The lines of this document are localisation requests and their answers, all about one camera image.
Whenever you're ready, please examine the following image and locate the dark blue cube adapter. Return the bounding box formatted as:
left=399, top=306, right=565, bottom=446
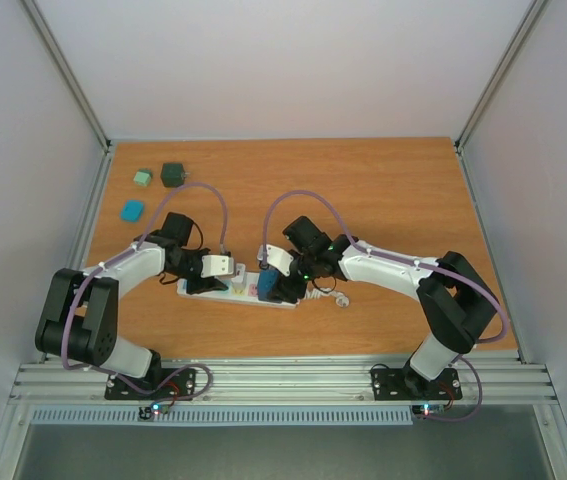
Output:
left=257, top=269, right=281, bottom=303

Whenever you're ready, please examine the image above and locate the white multi-socket power strip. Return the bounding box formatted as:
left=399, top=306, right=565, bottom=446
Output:
left=177, top=272, right=297, bottom=309

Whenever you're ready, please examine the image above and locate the white USB charger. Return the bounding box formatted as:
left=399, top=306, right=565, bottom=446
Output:
left=231, top=263, right=247, bottom=294

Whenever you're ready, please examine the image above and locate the light blue plug adapter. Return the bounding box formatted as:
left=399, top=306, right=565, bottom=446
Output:
left=119, top=199, right=145, bottom=223

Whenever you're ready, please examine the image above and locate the dark green cube adapter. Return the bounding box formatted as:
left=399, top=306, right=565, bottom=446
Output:
left=160, top=162, right=188, bottom=189

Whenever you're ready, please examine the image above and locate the light green plug adapter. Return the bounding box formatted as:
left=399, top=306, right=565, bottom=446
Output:
left=133, top=169, right=153, bottom=187

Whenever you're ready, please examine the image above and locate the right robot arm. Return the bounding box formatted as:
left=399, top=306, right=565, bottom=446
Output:
left=260, top=216, right=498, bottom=399

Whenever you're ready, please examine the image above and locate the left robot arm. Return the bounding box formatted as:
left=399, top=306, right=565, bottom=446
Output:
left=34, top=213, right=235, bottom=398

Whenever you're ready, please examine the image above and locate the left controller board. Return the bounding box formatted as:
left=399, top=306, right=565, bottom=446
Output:
left=138, top=403, right=171, bottom=421

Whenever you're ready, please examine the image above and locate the controller board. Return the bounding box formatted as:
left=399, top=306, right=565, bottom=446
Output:
left=138, top=403, right=171, bottom=421
left=412, top=403, right=450, bottom=417

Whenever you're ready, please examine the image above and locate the right controller board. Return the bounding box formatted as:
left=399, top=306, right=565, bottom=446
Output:
left=412, top=403, right=450, bottom=417

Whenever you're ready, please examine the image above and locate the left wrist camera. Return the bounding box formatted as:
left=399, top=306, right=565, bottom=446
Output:
left=200, top=254, right=236, bottom=278

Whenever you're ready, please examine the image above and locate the white coiled power cord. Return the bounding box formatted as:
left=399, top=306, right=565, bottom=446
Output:
left=297, top=288, right=352, bottom=309

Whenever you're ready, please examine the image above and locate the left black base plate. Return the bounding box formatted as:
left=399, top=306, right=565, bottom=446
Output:
left=104, top=367, right=199, bottom=401

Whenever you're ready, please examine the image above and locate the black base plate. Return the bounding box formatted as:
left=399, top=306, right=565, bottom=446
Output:
left=104, top=367, right=199, bottom=401
left=369, top=363, right=463, bottom=401

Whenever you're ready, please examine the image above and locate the grey slotted cable duct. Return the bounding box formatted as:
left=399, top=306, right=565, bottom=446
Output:
left=30, top=405, right=413, bottom=427

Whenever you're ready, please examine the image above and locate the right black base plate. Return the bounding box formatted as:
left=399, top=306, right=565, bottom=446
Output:
left=369, top=363, right=463, bottom=401

